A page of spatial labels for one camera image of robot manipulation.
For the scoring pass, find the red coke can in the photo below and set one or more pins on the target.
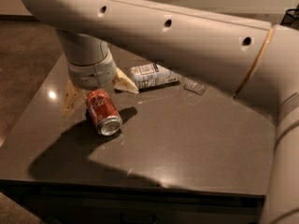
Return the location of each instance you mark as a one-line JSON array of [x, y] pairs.
[[105, 116]]

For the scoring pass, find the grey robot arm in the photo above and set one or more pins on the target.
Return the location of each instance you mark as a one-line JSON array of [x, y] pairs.
[[253, 61]]

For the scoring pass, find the black mesh cup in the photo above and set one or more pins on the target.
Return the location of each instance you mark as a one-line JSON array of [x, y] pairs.
[[291, 18]]

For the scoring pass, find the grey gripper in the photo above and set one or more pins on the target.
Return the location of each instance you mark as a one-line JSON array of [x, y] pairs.
[[91, 75]]

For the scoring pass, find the clear empty plastic bottle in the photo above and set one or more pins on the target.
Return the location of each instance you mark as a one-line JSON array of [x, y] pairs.
[[195, 87]]

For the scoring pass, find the labelled white plastic bottle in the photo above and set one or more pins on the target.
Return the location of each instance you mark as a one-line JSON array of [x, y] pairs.
[[151, 75]]

